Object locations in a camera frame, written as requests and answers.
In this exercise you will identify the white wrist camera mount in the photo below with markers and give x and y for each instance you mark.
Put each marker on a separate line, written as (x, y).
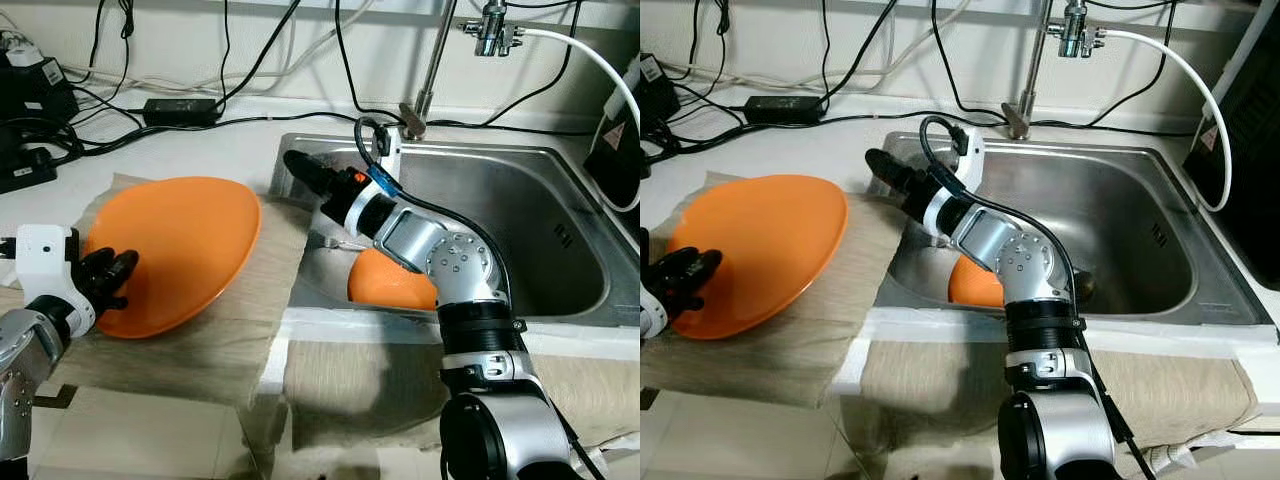
(652, 318)
(972, 155)
(392, 155)
(40, 255)

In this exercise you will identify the white corrugated tube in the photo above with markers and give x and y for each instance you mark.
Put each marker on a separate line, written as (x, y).
(1180, 455)
(615, 445)

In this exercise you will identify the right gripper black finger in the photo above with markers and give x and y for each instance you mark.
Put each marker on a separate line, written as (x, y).
(312, 173)
(893, 172)

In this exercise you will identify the black countertop appliance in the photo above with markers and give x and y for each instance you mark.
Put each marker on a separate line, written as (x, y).
(1255, 150)
(615, 170)

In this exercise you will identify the cream kitchen base cabinet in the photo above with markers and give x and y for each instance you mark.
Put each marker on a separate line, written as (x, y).
(150, 440)
(760, 440)

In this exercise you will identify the black battery charger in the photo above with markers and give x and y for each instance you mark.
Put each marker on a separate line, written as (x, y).
(660, 110)
(35, 100)

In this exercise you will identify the orange plastic plate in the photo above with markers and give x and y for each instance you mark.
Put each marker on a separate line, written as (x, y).
(180, 250)
(770, 245)

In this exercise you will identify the stainless steel sink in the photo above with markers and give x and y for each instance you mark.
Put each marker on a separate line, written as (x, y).
(550, 210)
(1150, 210)

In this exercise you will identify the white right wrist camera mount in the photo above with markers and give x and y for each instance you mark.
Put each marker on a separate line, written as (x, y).
(972, 155)
(392, 155)

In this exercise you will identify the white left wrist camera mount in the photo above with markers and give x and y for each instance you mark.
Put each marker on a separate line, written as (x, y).
(652, 318)
(40, 255)

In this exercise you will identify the black power strip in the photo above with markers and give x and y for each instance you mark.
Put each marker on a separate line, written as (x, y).
(25, 178)

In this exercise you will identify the black power adapter brick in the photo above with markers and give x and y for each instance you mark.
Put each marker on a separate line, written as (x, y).
(785, 109)
(180, 112)

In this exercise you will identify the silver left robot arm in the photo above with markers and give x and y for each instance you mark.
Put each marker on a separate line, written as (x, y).
(20, 380)

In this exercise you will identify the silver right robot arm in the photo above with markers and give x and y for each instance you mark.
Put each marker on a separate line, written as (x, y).
(450, 260)
(1030, 260)

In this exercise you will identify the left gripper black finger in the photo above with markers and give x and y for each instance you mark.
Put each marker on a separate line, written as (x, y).
(115, 263)
(703, 263)
(112, 294)
(700, 294)

